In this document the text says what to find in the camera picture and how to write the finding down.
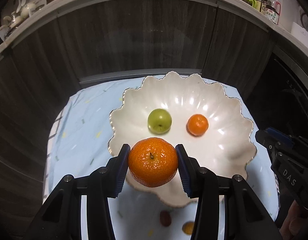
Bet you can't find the large orange tangerine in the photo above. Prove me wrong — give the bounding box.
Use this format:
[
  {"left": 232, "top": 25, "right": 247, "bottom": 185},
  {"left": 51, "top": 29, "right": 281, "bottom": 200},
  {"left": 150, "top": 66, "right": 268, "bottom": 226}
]
[{"left": 128, "top": 137, "right": 178, "bottom": 187}]

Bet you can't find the small orange tangerine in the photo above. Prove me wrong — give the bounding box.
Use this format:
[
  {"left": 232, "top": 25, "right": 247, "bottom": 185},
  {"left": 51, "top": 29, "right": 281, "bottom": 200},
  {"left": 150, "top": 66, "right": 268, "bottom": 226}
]
[{"left": 186, "top": 114, "right": 209, "bottom": 137}]

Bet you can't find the red grape tomato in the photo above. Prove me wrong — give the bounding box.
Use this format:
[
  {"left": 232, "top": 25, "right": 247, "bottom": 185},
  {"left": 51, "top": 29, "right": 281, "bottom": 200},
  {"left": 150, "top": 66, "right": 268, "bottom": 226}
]
[{"left": 159, "top": 210, "right": 171, "bottom": 227}]

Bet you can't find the green apple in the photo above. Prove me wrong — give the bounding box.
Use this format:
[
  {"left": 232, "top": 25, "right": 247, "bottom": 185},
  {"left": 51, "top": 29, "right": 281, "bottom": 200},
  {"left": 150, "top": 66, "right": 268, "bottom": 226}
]
[{"left": 147, "top": 108, "right": 172, "bottom": 134}]

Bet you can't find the brown longan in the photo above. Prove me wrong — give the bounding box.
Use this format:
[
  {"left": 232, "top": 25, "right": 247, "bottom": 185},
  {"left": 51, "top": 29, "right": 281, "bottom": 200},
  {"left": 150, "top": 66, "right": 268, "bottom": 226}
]
[{"left": 182, "top": 221, "right": 194, "bottom": 235}]

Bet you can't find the person hand holding gripper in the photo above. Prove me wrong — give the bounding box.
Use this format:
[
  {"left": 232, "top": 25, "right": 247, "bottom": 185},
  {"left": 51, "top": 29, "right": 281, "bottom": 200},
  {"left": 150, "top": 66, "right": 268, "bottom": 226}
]
[{"left": 279, "top": 200, "right": 308, "bottom": 239}]

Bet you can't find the light blue patterned cloth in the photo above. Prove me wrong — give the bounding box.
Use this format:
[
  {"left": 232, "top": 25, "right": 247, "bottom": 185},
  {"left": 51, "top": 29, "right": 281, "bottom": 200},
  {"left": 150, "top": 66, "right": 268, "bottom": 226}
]
[{"left": 44, "top": 78, "right": 279, "bottom": 239}]

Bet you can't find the white scalloped ceramic bowl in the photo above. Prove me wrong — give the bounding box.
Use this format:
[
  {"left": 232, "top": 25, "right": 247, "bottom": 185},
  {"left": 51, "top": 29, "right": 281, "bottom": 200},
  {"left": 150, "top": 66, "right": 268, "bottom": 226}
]
[{"left": 107, "top": 71, "right": 258, "bottom": 209}]

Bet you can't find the white countertop appliance box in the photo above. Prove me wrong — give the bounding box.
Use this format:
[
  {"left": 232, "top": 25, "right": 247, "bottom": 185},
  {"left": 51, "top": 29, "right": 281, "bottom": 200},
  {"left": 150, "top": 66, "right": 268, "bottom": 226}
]
[{"left": 291, "top": 22, "right": 308, "bottom": 42}]

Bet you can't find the large soy sauce bottle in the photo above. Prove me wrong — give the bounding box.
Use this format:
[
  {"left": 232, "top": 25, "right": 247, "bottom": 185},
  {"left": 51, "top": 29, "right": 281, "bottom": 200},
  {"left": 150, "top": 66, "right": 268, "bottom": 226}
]
[{"left": 265, "top": 0, "right": 281, "bottom": 24}]

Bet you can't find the white teapot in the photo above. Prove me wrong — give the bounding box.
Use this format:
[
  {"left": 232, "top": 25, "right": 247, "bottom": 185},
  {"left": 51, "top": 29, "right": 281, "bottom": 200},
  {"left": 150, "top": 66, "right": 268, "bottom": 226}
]
[{"left": 20, "top": 2, "right": 36, "bottom": 19}]

